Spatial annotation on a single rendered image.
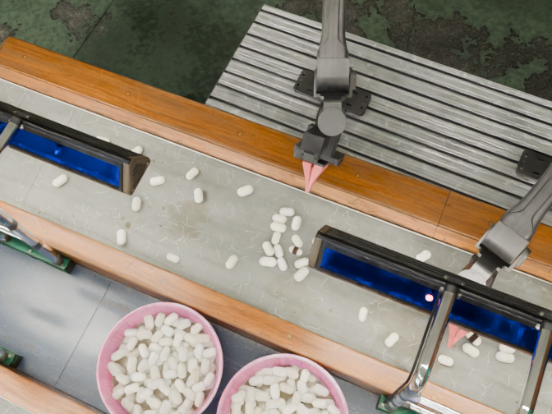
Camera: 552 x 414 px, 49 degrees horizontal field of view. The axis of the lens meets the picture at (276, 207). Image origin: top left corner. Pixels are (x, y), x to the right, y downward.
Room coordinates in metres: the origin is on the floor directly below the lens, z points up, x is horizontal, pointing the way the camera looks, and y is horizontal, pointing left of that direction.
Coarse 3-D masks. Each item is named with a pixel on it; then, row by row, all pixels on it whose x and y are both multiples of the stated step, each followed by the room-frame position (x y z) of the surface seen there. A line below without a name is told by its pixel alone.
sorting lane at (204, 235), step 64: (128, 128) 0.83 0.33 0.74; (0, 192) 0.71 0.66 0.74; (64, 192) 0.68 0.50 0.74; (192, 192) 0.63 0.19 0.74; (256, 192) 0.60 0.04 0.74; (192, 256) 0.47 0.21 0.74; (256, 256) 0.44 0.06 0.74; (448, 256) 0.36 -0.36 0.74; (320, 320) 0.27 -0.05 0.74; (384, 320) 0.25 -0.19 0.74; (448, 384) 0.10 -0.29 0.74; (512, 384) 0.08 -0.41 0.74
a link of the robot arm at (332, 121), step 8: (352, 72) 0.71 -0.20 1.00; (352, 80) 0.69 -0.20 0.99; (352, 88) 0.68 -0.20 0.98; (320, 96) 0.67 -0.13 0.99; (328, 96) 0.66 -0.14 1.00; (336, 96) 0.66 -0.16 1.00; (344, 96) 0.66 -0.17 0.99; (328, 104) 0.63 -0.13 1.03; (336, 104) 0.62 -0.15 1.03; (320, 112) 0.63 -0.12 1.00; (328, 112) 0.62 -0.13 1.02; (336, 112) 0.61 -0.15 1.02; (344, 112) 0.63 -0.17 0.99; (320, 120) 0.61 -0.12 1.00; (328, 120) 0.60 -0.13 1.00; (336, 120) 0.60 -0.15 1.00; (344, 120) 0.60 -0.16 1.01; (320, 128) 0.59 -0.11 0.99; (328, 128) 0.59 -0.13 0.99; (336, 128) 0.59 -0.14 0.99; (344, 128) 0.59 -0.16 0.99
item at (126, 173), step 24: (0, 120) 0.67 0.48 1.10; (24, 120) 0.65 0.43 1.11; (48, 120) 0.67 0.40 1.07; (24, 144) 0.63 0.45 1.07; (48, 144) 0.61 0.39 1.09; (72, 144) 0.59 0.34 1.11; (96, 144) 0.58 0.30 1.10; (72, 168) 0.56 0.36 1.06; (96, 168) 0.55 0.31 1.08; (120, 168) 0.53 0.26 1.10; (144, 168) 0.54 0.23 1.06
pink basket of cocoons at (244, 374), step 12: (264, 360) 0.21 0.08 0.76; (276, 360) 0.20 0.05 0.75; (288, 360) 0.20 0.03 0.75; (300, 360) 0.19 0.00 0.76; (240, 372) 0.19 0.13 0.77; (252, 372) 0.19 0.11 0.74; (312, 372) 0.17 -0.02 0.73; (324, 372) 0.16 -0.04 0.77; (228, 384) 0.17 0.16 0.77; (240, 384) 0.17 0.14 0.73; (324, 384) 0.14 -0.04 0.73; (336, 384) 0.13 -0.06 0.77; (228, 396) 0.15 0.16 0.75; (336, 396) 0.11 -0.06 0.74; (228, 408) 0.13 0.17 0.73
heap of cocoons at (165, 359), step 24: (144, 336) 0.30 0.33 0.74; (168, 336) 0.30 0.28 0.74; (192, 336) 0.29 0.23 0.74; (120, 360) 0.27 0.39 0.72; (144, 360) 0.25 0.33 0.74; (168, 360) 0.24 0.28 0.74; (192, 360) 0.24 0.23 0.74; (216, 360) 0.23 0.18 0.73; (120, 384) 0.21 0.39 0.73; (144, 384) 0.20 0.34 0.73; (168, 384) 0.20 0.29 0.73; (192, 384) 0.19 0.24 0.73; (144, 408) 0.16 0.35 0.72; (168, 408) 0.15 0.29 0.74; (192, 408) 0.14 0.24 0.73
